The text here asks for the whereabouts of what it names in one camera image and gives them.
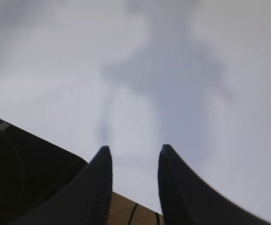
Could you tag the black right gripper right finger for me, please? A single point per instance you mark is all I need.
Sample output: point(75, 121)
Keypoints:
point(187, 200)

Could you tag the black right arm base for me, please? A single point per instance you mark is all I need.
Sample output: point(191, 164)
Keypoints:
point(32, 170)

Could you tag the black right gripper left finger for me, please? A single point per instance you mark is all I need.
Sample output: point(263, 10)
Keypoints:
point(84, 201)

